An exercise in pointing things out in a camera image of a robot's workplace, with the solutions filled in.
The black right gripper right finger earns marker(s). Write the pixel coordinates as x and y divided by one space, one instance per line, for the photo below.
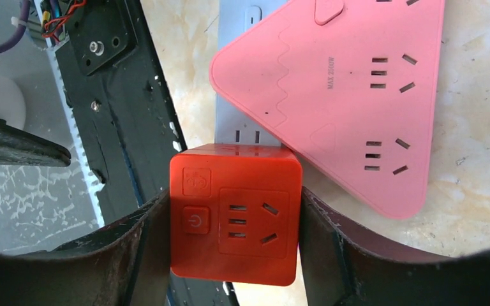
345 263

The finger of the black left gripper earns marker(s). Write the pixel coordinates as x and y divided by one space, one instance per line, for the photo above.
20 148

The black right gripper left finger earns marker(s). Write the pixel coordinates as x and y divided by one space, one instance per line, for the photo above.
124 263

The red cube socket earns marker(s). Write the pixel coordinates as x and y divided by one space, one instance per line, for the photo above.
234 213

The pink triangular power strip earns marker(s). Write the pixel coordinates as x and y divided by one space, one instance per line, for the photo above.
351 87

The light blue power strip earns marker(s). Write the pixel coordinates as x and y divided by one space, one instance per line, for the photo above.
232 126

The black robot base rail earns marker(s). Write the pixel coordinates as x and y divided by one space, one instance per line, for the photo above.
115 86

